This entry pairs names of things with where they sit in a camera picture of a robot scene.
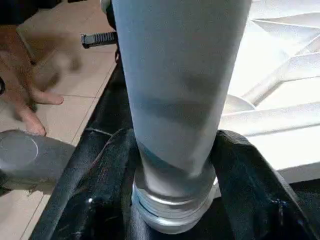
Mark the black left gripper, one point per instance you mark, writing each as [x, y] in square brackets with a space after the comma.
[112, 20]

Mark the white plastic table leg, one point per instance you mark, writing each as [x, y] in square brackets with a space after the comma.
[180, 90]

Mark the white plastic table top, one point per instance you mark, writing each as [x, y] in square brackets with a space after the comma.
[280, 100]

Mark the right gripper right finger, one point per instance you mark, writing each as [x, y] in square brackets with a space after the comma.
[265, 195]

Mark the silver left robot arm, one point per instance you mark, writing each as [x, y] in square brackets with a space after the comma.
[30, 157]

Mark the bare human foot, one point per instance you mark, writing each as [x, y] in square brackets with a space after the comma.
[30, 122]
[30, 75]

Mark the black work mat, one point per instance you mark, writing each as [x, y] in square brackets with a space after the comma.
[107, 115]

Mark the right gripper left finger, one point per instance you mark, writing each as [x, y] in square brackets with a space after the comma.
[90, 195]

